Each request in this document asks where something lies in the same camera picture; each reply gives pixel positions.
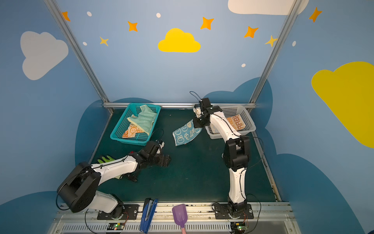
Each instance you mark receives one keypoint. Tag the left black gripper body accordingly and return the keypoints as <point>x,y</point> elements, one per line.
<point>159,159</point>

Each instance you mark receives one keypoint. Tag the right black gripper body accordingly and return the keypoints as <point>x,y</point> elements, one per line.
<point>198,122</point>

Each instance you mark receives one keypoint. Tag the teal plastic basket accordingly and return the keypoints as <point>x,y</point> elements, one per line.
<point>123,124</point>

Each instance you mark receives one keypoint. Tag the orange striped rabbit towel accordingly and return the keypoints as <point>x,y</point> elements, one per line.
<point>237,122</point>

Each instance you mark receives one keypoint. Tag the blue rabbit pattern towel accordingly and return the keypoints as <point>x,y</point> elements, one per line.
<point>186,134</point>

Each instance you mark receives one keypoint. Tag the plain mint green towel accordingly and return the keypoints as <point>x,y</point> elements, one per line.
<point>145,119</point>

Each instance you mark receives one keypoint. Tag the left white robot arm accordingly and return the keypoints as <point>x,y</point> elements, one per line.
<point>80,189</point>

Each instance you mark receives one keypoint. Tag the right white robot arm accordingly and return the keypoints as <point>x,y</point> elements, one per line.
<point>236,153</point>

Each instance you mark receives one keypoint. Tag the grey plastic basket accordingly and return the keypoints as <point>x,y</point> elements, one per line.
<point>232,110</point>

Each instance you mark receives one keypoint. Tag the orange cream patterned towel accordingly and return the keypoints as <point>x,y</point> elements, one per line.
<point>132,131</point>

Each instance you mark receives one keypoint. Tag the blue stapler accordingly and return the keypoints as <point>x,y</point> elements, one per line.
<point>148,211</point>

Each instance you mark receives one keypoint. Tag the purple plastic scoop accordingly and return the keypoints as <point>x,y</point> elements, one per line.
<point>180,216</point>

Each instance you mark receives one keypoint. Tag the left green circuit board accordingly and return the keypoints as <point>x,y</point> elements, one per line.
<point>116,226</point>

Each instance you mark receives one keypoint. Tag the green circuit board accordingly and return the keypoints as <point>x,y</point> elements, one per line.
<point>116,226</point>
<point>238,228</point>

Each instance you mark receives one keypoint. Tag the right green circuit board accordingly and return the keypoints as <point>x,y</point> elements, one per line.
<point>238,228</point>

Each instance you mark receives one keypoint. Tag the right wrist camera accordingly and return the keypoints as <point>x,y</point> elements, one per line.
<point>197,110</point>

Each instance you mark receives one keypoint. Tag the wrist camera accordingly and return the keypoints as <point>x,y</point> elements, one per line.
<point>197,110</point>
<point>160,144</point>

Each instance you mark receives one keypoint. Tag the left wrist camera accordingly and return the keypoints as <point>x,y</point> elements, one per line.
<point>160,144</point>

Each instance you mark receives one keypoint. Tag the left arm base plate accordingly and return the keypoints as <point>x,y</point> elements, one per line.
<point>121,212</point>

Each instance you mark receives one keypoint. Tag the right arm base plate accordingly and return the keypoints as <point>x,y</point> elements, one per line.
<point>225,211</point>

